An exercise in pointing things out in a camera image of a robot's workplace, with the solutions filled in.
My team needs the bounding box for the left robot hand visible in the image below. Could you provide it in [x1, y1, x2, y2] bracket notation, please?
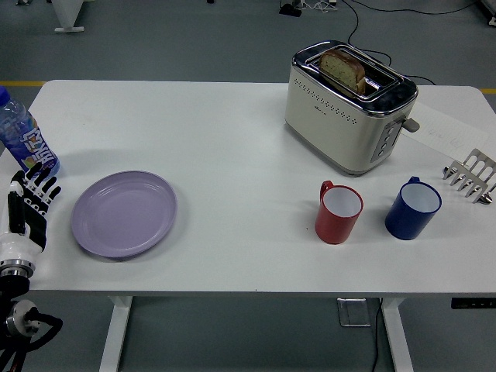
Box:
[0, 161, 63, 268]

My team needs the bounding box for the purple plate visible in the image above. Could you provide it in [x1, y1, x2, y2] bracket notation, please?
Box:
[71, 170, 178, 260]

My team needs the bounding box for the clear plastic floor plate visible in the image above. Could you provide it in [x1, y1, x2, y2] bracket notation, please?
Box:
[336, 297, 373, 329]

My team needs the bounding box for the blue drink bottle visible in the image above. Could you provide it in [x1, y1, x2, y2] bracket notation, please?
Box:
[0, 85, 61, 180]

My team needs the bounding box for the white stand foot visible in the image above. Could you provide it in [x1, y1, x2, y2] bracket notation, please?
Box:
[53, 0, 86, 34]

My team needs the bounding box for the red cup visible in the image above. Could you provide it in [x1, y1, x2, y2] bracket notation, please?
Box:
[314, 180, 365, 246]

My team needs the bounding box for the cream and chrome toaster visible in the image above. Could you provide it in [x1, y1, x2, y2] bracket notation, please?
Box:
[284, 39, 421, 178]

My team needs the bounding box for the bread slice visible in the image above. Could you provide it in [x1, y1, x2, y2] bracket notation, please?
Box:
[319, 48, 367, 96]

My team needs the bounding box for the blue cup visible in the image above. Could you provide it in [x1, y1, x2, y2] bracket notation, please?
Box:
[384, 176, 443, 241]

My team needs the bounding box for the white paper sheet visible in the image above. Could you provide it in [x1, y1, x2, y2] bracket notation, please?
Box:
[401, 98, 489, 160]

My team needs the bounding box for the black table control panel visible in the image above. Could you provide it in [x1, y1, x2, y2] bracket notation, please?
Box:
[451, 298, 496, 310]

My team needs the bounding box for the silver metal toast rack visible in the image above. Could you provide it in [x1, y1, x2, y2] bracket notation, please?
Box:
[443, 148, 496, 205]

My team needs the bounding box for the white furniture piece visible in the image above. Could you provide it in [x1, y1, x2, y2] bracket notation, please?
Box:
[482, 0, 496, 27]

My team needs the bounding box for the black cable under table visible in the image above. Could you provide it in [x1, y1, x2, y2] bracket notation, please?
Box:
[370, 297, 384, 372]

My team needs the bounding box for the white cable bundle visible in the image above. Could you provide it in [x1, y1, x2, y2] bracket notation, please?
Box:
[301, 0, 339, 12]

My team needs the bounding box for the black toaster power cable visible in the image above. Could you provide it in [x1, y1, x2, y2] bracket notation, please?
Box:
[340, 0, 437, 86]

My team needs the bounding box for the black floor cable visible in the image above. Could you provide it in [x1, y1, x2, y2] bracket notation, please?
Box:
[348, 0, 481, 16]

